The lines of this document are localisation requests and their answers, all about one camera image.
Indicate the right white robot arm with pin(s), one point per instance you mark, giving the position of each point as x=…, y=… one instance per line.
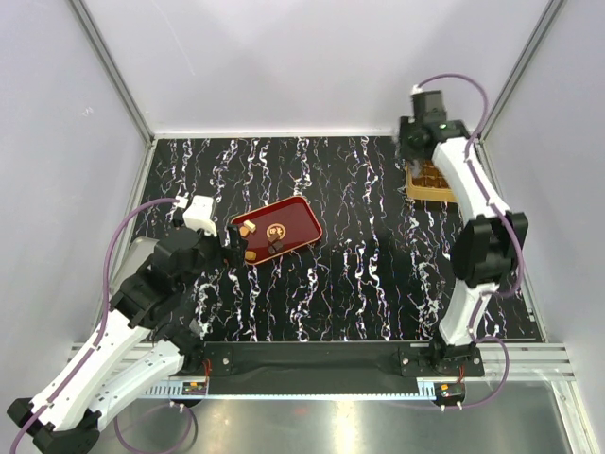
x=488, y=248

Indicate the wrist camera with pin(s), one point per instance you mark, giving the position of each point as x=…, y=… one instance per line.
x=196, y=213
x=428, y=105

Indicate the gold chocolate box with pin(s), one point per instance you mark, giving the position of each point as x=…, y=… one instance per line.
x=430, y=186

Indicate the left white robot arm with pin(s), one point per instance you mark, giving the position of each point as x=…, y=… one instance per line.
x=145, y=337

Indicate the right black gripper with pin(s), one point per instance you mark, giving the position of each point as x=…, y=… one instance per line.
x=406, y=126

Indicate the red rectangular tray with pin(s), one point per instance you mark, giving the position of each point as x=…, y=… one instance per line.
x=290, y=220

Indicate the white cable duct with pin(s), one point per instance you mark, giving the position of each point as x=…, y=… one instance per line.
x=299, y=388

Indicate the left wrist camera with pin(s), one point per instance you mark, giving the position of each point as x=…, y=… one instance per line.
x=196, y=213

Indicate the white square chocolate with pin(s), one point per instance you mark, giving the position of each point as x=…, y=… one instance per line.
x=250, y=226

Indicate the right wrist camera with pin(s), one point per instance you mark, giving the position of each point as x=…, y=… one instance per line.
x=428, y=105

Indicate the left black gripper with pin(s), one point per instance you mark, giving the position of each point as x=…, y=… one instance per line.
x=233, y=255

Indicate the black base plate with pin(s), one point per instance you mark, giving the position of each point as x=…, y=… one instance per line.
x=405, y=358

